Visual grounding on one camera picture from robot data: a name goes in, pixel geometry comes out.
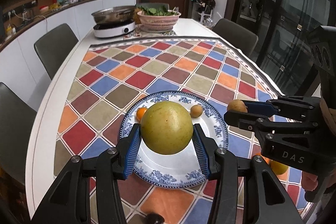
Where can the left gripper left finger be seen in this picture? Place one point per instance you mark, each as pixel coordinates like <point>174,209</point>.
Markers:
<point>128,148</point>

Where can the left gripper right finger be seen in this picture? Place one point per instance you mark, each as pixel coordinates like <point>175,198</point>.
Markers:
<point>205,148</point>

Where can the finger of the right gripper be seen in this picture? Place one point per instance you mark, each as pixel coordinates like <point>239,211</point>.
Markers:
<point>243,121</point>
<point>260,108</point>

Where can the near left dark chair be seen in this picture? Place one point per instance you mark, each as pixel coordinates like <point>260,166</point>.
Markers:
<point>17,119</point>

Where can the person right hand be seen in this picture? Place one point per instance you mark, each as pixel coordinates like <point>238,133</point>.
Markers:
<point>309,181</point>

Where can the steel pan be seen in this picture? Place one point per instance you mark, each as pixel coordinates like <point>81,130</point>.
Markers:
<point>113,15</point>

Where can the colourful checkered tablecloth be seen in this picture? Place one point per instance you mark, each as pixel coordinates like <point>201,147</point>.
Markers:
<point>171,84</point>

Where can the brown kiwi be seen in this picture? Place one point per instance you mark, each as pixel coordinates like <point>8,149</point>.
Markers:
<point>196,111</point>
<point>237,105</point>

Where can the pink colander basket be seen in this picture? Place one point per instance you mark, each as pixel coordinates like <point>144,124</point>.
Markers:
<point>155,23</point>

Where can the right dark chair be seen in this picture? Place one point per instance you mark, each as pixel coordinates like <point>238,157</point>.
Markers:
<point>237,35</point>

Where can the dark plum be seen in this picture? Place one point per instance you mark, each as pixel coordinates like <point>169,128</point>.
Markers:
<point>154,218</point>

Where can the white induction cooker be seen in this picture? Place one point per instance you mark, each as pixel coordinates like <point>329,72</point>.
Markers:
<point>112,30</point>

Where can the large green pomelo fruit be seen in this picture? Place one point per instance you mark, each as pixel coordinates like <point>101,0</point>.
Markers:
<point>166,128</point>

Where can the yellow green pear fruit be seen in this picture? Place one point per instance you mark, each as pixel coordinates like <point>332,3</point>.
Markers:
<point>278,168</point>

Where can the orange tangerine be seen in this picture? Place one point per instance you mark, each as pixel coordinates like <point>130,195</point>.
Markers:
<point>140,112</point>
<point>264,158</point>

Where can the child seat with pink item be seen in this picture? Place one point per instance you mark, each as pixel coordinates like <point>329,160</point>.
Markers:
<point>204,9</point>

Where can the dark chair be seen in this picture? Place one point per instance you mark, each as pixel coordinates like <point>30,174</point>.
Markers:
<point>17,119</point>
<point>53,47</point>
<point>237,35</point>

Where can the green leafy vegetables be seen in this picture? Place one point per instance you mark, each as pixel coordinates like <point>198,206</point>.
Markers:
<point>161,11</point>

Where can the blue white porcelain plate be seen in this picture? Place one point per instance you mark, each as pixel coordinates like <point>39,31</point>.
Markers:
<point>166,156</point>

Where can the far left dark chair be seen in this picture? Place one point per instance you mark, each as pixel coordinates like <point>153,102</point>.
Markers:
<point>53,47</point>

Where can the white lower cabinets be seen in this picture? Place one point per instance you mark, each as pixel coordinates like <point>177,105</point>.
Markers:
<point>21,68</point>

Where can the black glass sliding door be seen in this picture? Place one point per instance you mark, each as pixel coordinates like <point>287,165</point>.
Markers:
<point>282,26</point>

